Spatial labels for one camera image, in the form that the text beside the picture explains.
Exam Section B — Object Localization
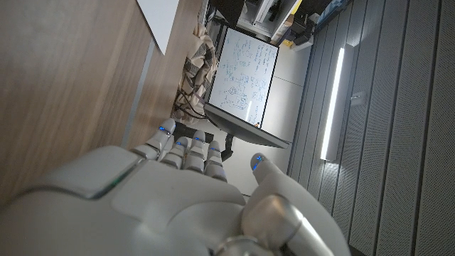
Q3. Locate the beige plaid cloth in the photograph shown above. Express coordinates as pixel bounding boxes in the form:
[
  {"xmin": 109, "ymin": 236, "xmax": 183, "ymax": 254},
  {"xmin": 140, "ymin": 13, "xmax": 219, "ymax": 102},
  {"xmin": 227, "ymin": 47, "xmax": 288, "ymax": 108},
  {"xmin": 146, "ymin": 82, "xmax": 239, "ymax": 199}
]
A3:
[{"xmin": 171, "ymin": 23, "xmax": 218, "ymax": 124}]

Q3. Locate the whiteboard with blue writing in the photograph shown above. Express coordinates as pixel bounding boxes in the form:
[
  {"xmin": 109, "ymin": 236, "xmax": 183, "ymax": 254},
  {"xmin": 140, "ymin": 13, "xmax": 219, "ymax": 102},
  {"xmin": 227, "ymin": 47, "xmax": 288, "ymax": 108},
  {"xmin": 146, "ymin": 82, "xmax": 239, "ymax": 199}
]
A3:
[{"xmin": 205, "ymin": 26, "xmax": 280, "ymax": 129}]

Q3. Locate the long white light strip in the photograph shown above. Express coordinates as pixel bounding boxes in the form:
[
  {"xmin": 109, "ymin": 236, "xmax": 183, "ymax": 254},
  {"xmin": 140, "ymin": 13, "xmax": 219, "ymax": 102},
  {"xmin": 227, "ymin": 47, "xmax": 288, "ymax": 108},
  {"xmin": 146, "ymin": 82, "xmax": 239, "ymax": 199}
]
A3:
[{"xmin": 319, "ymin": 44, "xmax": 355, "ymax": 163}]

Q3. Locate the black cable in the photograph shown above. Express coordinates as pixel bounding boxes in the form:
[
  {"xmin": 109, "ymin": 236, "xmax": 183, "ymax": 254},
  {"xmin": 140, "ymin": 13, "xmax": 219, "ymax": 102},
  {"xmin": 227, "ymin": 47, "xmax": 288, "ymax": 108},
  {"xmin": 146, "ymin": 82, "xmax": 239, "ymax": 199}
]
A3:
[{"xmin": 175, "ymin": 89, "xmax": 208, "ymax": 121}]

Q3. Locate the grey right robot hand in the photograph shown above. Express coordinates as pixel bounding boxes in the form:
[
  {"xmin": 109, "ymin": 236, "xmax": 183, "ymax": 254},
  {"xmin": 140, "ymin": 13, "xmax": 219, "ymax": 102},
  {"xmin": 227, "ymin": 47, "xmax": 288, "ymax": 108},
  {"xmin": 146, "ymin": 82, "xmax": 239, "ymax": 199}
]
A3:
[{"xmin": 0, "ymin": 117, "xmax": 352, "ymax": 256}]

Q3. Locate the white paper sheet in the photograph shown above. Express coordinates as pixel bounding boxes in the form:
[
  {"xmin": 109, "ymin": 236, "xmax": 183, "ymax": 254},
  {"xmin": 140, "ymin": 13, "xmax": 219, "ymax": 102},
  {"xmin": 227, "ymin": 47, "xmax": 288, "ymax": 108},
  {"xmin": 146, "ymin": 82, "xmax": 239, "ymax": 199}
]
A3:
[{"xmin": 136, "ymin": 0, "xmax": 181, "ymax": 55}]

